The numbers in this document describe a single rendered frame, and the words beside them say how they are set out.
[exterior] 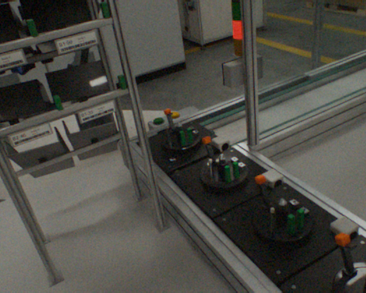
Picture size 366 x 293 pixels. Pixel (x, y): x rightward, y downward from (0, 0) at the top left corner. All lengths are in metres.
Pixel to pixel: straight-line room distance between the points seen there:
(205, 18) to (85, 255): 4.56
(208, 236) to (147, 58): 3.68
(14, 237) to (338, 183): 1.02
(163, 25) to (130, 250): 3.64
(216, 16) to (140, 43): 1.47
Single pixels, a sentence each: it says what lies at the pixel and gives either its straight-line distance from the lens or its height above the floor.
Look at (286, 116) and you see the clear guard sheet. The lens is 1.32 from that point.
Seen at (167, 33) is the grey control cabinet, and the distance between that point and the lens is 4.53.
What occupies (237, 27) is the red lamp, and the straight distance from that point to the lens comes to 1.11.
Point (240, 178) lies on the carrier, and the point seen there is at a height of 0.99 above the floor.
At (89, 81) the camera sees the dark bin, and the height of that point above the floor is 1.33.
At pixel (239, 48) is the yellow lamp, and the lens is 1.13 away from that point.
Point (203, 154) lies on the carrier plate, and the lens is 1.21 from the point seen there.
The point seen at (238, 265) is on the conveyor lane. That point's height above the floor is 0.96.
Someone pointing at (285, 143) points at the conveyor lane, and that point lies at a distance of 1.35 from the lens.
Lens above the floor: 1.63
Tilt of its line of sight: 32 degrees down
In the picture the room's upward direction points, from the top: 9 degrees counter-clockwise
